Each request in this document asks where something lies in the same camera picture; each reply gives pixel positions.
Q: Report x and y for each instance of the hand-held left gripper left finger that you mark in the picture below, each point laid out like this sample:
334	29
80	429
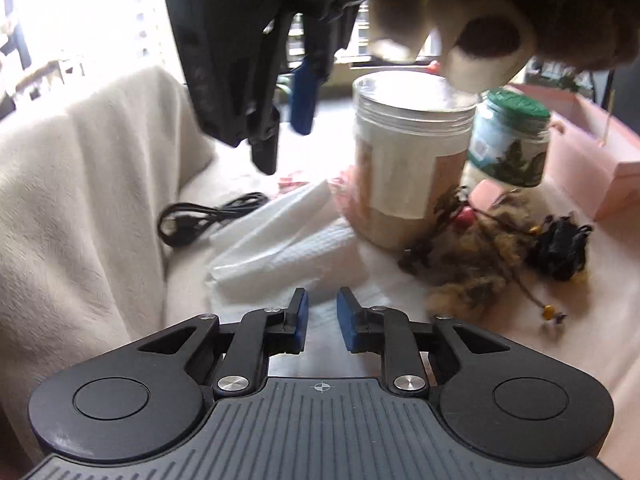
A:
300	320

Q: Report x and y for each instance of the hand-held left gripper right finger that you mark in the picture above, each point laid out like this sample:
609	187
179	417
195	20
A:
346	320

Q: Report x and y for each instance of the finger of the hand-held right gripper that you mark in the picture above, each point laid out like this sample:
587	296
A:
304	100
265	150

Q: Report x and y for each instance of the pink box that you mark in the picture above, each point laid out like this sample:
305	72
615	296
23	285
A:
590	160

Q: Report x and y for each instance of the white paper towels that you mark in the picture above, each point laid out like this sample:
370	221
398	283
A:
280	245

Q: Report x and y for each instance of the large clear plastic jar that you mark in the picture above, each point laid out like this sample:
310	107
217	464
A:
400	160

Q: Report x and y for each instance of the brown fuzzy beaded accessory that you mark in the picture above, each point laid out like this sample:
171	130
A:
465	270

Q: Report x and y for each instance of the cream blanket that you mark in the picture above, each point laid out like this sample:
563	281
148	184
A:
75	185

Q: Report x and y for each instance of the green-lidded glass jar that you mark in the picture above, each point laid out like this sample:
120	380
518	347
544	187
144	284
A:
510	150

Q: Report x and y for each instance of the black fuzzy accessory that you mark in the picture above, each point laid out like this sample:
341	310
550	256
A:
557	247

